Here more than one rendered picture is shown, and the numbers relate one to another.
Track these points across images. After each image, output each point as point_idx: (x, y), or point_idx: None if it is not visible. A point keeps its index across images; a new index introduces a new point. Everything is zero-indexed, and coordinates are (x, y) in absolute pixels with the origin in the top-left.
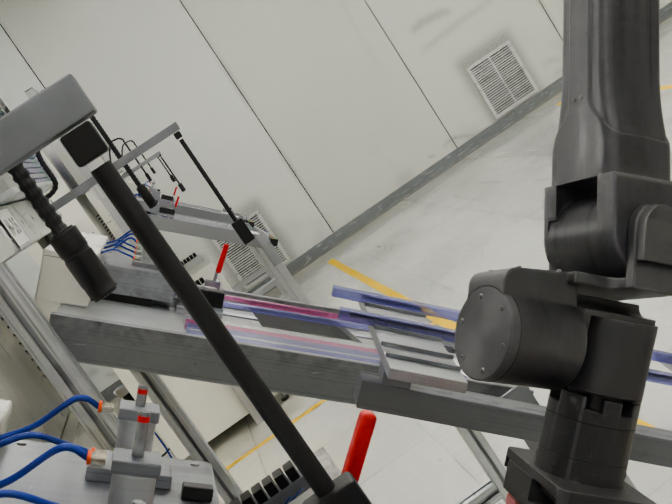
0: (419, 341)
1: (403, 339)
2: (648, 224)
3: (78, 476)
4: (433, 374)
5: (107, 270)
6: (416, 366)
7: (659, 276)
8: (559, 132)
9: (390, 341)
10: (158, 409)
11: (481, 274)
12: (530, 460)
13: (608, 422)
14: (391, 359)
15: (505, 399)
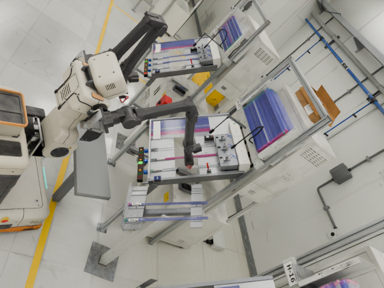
0: (195, 199)
1: (198, 198)
2: None
3: (230, 158)
4: (196, 184)
5: (231, 147)
6: (198, 187)
7: None
8: (193, 142)
9: (200, 196)
10: (225, 155)
11: (200, 146)
12: (192, 160)
13: None
14: (201, 187)
15: (178, 212)
